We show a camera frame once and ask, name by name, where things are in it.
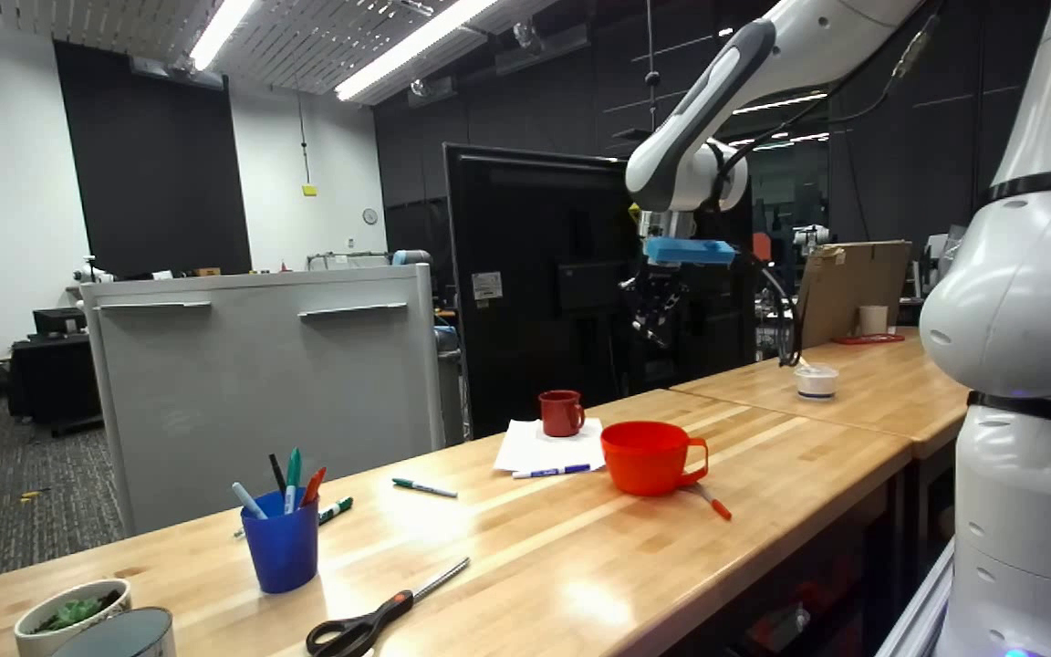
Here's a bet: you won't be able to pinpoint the ceiling light strip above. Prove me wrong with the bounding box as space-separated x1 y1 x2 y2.
191 0 262 71
335 0 505 105

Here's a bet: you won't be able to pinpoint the red and white pen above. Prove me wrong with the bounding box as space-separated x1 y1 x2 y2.
688 481 736 524

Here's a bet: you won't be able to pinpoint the brown cardboard board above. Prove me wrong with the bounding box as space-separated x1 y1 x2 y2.
795 238 915 352

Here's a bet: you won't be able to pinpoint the grey cabinet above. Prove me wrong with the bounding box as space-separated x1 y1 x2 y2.
82 257 447 535

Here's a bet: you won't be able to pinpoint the white cup with green contents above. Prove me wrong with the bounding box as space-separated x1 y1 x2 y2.
13 576 140 657

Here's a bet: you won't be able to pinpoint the black wall board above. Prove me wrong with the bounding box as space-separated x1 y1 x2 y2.
55 31 257 281

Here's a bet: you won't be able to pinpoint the blue-capped white marker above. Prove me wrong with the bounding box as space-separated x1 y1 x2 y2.
526 461 599 481

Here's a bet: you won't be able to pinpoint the orange-red plastic cup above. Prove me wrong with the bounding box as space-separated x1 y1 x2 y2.
599 420 715 500

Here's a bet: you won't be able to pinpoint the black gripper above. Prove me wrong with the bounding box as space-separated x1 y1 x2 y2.
643 261 729 338

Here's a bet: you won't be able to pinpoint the dark low cabinet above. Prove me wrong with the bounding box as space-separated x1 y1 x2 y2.
8 301 103 433

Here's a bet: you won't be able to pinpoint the small white bowl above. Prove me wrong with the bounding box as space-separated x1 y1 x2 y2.
794 358 845 402

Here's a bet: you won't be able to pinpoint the light blue pen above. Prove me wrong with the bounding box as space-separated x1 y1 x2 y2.
229 479 271 524

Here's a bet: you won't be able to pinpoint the large black panel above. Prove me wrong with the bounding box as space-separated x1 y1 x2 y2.
447 141 760 441

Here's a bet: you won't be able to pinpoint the black-handled scissors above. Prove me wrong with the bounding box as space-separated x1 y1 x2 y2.
303 553 474 657

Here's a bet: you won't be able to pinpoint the dark red mug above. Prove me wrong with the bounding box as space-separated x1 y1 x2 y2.
532 388 588 441

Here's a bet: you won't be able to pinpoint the blue plastic pen cup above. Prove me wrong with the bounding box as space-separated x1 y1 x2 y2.
238 490 324 599

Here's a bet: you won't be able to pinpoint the white label sticker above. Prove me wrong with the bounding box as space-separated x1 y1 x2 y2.
471 267 508 305

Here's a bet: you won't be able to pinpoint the green pen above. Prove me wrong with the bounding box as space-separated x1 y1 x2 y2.
286 445 308 514

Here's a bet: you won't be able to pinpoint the dark marker with green end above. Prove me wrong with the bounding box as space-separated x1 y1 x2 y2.
318 493 359 529

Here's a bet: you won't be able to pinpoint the red plate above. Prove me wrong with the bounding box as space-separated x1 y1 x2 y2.
835 327 909 351

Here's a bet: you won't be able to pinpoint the white paper sheet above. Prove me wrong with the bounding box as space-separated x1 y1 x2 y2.
491 416 612 481

